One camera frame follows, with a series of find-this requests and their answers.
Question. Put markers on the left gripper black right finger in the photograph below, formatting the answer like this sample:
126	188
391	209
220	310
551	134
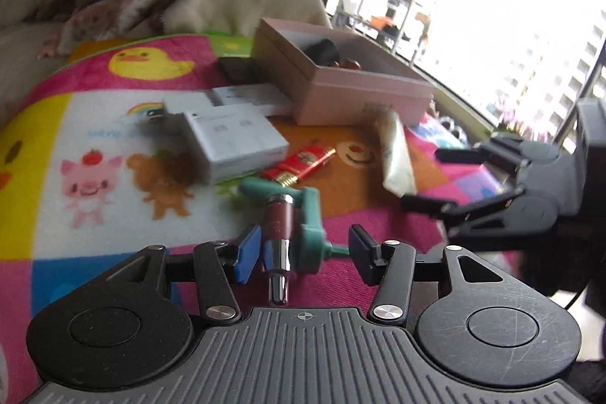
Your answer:
390	267

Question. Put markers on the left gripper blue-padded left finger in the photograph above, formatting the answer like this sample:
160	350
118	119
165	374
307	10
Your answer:
220	264

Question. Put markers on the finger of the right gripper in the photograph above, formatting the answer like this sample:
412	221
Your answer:
460	156
485	218

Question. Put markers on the maroon metal cylinder tool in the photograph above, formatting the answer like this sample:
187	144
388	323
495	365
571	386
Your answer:
278	234

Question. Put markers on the white wall charger plug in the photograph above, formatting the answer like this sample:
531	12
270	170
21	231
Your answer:
169	113

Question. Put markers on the potted pink orchid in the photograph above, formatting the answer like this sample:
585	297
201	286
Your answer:
516	119

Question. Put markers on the teal plastic toy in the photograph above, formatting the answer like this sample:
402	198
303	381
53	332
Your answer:
312	247

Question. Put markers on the red snack packet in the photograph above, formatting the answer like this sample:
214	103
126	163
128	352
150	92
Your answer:
300	165

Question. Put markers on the brown toy figurine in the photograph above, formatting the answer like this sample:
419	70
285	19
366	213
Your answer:
349	64

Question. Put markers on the metal storage rack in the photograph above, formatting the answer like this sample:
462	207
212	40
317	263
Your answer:
402	27

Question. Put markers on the large white charger box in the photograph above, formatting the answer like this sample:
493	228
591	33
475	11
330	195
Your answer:
232	141

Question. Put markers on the pink cardboard box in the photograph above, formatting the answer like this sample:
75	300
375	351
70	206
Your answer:
326	96

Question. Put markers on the colourful cartoon play mat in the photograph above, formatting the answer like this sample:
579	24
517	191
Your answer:
85	182

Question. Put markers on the small white box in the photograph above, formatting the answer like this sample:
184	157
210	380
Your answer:
265	97

